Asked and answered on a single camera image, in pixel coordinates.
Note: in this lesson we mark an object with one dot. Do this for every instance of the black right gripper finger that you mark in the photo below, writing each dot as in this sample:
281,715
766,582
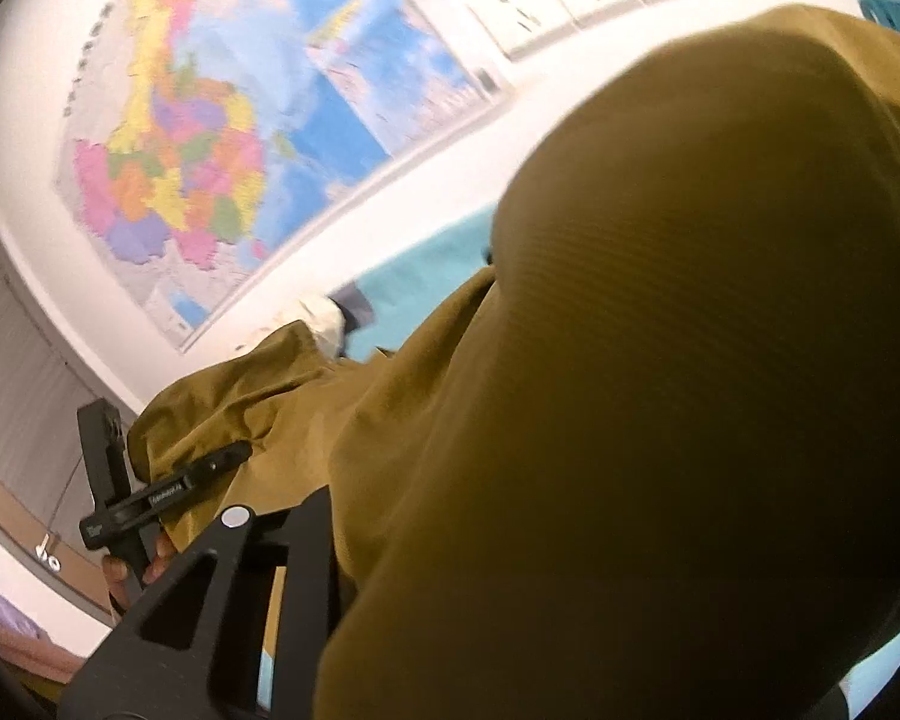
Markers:
234,629

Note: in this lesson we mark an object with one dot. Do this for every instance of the olive green jacket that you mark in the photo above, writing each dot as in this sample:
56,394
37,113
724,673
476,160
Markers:
644,464

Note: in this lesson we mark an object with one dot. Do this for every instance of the grey wooden door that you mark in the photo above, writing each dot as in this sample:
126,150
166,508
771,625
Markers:
43,482

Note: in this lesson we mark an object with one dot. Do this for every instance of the cream white pillow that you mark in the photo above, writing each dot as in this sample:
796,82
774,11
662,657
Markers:
319,313

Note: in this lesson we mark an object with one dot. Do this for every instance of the blue grey bed sheet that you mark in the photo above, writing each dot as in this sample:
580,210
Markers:
383,306

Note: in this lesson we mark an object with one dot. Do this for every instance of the silver door handle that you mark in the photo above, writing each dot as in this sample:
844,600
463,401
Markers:
45,552

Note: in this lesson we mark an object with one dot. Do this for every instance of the colourful wall map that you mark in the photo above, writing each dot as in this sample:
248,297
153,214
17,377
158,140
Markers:
201,136

